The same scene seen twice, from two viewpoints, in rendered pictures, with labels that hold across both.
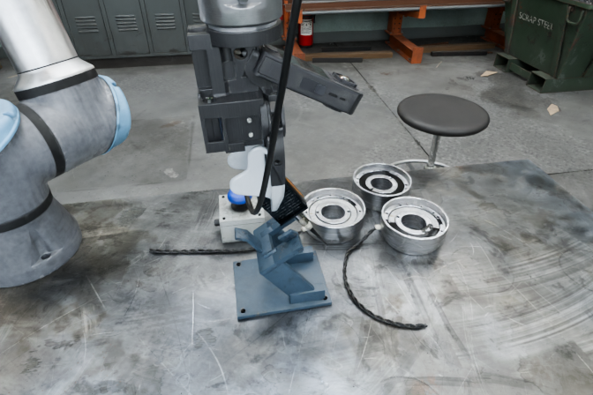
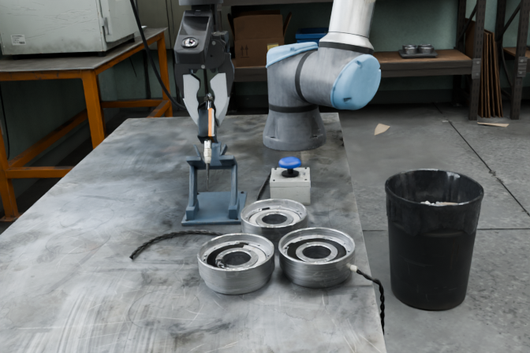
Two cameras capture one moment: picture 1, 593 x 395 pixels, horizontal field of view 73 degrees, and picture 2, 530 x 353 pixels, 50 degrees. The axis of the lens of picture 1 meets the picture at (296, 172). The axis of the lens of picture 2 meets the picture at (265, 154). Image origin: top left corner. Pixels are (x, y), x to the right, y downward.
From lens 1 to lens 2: 110 cm
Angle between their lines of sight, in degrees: 91
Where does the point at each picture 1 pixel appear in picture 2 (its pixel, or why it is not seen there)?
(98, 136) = (320, 86)
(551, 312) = (83, 333)
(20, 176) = (279, 82)
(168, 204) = (334, 170)
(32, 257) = (268, 131)
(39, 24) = (338, 5)
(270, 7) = not seen: outside the picture
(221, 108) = not seen: hidden behind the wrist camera
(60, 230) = (285, 130)
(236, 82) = not seen: hidden behind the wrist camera
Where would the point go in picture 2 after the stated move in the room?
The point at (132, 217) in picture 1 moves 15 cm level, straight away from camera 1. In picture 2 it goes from (319, 161) to (383, 152)
